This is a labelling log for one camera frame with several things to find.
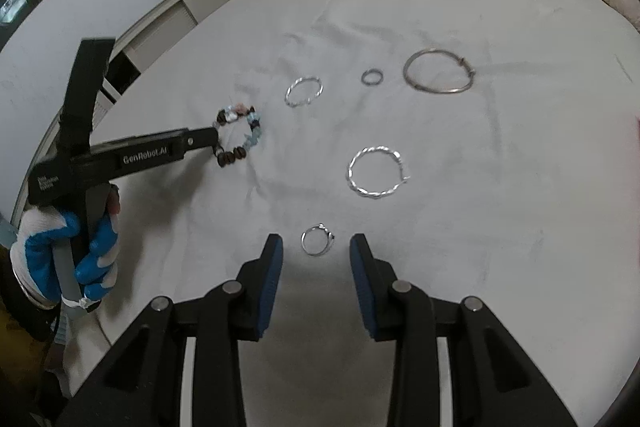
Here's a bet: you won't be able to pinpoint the small twisted silver bracelet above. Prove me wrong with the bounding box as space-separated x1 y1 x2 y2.
285 76 323 108

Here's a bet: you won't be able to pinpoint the person's left forearm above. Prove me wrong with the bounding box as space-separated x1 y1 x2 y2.
0 252 66 348

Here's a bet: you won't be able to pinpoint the large twisted silver bangle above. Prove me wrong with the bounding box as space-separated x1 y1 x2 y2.
347 146 412 199

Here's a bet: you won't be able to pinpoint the white low wall cabinet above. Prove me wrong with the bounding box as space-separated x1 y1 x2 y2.
0 0 288 233

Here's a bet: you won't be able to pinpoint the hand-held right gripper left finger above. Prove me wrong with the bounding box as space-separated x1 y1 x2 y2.
55 234 286 427

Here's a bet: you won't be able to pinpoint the person's left hand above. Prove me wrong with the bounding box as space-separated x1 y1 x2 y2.
10 184 122 313

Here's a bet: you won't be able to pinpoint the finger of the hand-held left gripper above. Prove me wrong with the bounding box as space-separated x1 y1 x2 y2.
182 127 222 156

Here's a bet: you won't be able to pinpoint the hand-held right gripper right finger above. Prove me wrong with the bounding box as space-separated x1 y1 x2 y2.
349 233 581 427

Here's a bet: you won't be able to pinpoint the small silver ring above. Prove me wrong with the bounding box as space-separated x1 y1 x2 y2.
301 223 336 256

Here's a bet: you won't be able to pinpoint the mixed bead bracelet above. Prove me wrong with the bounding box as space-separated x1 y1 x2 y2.
212 103 263 168

